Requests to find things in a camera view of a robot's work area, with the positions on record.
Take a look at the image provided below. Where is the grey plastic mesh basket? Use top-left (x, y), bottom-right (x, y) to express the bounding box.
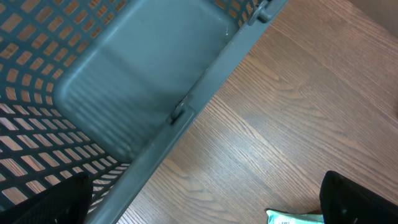
top-left (1, 0), bottom-right (286, 223)

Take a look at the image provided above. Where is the teal white packet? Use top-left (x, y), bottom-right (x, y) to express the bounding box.
top-left (266, 210), bottom-right (325, 224)

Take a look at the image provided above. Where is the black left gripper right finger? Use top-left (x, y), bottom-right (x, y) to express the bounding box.
top-left (320, 170), bottom-right (397, 224)

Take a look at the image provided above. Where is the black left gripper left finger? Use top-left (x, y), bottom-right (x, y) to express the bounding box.
top-left (1, 172), bottom-right (93, 224)

